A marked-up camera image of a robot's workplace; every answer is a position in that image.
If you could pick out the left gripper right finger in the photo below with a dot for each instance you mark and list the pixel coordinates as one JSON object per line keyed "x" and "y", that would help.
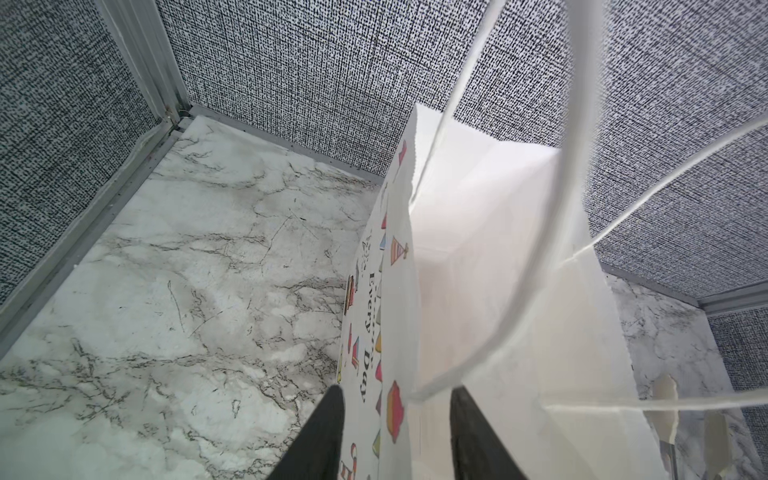
{"x": 477, "y": 451}

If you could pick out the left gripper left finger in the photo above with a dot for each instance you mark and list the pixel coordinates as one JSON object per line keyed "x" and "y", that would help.
{"x": 315, "y": 452}

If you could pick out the white paper gift bag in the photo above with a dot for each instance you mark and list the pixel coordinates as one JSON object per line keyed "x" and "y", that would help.
{"x": 476, "y": 269}

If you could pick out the metal tongs with white tips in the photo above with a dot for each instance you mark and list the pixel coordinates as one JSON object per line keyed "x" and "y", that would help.
{"x": 693, "y": 445}

